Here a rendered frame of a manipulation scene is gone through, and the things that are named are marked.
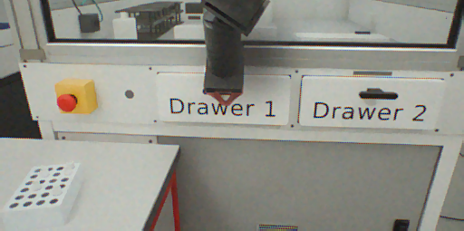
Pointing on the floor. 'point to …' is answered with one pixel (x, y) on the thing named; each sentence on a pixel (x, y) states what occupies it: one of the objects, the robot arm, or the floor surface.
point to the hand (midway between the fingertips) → (226, 95)
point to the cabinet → (294, 175)
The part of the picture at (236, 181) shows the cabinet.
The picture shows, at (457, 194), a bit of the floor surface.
